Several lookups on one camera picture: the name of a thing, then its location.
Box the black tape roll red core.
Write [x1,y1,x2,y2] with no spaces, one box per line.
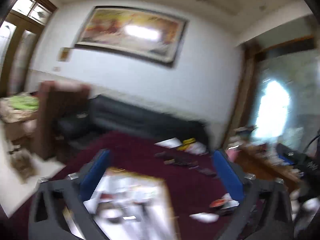
[209,193,239,210]

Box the small white plastic bottle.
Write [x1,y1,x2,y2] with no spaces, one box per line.
[189,212,219,223]

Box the white gloved right hand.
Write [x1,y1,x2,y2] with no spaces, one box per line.
[290,190,319,239]

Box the wooden dresser with clutter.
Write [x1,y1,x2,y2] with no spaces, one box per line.
[226,126,300,192]

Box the dark red velvet bedspread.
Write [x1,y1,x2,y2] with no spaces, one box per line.
[0,129,266,240]

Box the pink thermos bottle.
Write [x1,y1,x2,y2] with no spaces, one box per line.
[226,148,239,162]

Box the mirror over dresser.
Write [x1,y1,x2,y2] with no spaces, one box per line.
[248,50,319,153]

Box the white gold-edged storage box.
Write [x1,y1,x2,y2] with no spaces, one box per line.
[62,166,181,240]

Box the brown wooden nightstand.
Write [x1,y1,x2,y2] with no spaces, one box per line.
[32,81,91,160]

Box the yellow object on bed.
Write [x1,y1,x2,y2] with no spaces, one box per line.
[176,138,196,151]

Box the black leather headboard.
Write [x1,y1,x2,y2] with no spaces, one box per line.
[56,94,210,150]

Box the framed wall painting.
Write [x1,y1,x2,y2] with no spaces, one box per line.
[74,6,188,68]

